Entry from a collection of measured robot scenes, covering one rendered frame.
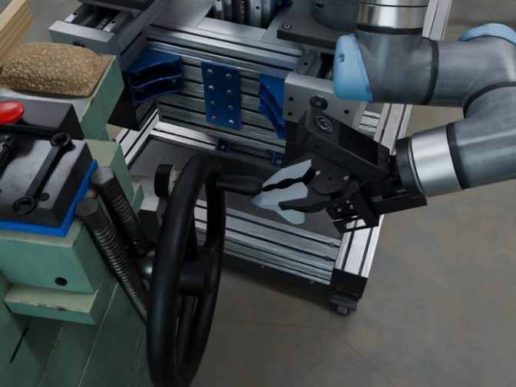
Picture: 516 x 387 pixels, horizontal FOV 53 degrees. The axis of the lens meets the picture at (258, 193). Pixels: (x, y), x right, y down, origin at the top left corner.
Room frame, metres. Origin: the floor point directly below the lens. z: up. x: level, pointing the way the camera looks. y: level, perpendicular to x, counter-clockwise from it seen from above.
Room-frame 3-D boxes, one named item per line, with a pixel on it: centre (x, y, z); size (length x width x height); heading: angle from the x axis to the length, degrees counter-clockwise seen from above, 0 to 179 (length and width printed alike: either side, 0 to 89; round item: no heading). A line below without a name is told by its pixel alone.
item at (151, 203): (0.62, 0.23, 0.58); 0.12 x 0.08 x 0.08; 81
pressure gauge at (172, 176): (0.60, 0.17, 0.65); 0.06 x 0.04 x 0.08; 171
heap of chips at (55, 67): (0.60, 0.29, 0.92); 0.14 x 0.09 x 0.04; 81
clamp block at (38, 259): (0.34, 0.23, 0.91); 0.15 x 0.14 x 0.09; 171
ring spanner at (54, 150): (0.32, 0.20, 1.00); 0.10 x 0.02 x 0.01; 171
